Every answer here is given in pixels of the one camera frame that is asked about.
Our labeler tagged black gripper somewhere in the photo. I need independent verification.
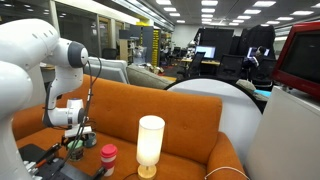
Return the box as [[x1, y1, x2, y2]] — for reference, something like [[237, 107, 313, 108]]
[[61, 132, 92, 148]]

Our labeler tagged clear glass jar bottle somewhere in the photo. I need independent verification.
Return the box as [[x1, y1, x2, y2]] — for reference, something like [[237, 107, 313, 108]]
[[67, 146, 85, 162]]

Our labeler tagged blue ceramic cup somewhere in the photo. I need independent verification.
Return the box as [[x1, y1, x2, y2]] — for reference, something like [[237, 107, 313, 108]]
[[83, 131, 98, 149]]

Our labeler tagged black optical breadboard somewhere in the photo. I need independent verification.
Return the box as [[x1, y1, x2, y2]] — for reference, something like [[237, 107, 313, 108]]
[[18, 143, 93, 180]]

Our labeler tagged red lidded striped cup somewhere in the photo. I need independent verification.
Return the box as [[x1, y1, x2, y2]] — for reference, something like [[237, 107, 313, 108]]
[[99, 143, 118, 177]]

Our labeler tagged orange fabric sofa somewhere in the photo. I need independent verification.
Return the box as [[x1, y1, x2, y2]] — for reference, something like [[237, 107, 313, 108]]
[[12, 73, 249, 180]]

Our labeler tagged white shade table lamp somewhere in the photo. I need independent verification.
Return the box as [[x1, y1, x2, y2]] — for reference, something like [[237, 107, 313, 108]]
[[135, 114, 166, 180]]

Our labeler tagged white grey chair back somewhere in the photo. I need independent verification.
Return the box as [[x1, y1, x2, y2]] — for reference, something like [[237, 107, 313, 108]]
[[83, 56, 130, 84]]

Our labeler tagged wooden desk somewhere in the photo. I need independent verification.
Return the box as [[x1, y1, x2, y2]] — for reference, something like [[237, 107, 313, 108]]
[[40, 64, 56, 73]]

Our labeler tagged grey fabric sofa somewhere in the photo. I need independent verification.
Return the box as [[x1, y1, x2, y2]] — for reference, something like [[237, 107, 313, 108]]
[[125, 64, 175, 90]]

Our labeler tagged wooden shelf unit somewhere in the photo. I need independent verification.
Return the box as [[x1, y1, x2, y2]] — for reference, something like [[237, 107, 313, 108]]
[[118, 38, 135, 65]]

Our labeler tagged yellow storage shelf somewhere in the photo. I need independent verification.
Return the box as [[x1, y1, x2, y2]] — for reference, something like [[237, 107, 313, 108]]
[[151, 29, 162, 67]]

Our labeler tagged grey storage cabinet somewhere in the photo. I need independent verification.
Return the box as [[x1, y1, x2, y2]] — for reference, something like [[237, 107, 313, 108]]
[[129, 24, 154, 65]]

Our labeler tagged lit computer monitor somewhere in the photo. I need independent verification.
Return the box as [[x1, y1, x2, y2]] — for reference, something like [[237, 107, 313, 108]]
[[246, 46, 270, 58], [194, 45, 217, 60]]

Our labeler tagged white round panel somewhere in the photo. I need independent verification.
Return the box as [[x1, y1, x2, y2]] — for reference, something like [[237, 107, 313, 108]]
[[163, 77, 263, 166]]

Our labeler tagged black partition panel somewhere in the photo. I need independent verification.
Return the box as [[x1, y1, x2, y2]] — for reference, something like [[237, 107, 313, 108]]
[[199, 27, 235, 62], [238, 23, 276, 60]]

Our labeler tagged seated person with headphones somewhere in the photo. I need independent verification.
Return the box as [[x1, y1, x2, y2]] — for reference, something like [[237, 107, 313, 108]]
[[252, 45, 270, 69]]

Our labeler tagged white cabinet under monitor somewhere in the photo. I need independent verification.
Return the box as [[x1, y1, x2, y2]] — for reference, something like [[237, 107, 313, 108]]
[[244, 85, 320, 180]]

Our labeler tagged red framed monitor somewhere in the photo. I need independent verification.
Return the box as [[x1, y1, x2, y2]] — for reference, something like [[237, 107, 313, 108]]
[[270, 20, 320, 101]]

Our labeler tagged white wrist mount plate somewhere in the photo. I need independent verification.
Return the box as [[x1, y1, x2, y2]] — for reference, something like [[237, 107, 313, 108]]
[[64, 125, 93, 138]]

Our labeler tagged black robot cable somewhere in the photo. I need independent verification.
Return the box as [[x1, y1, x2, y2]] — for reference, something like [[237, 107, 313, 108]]
[[49, 54, 103, 180]]

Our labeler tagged white cable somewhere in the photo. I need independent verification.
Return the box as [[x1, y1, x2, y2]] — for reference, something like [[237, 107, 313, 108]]
[[203, 165, 250, 180]]

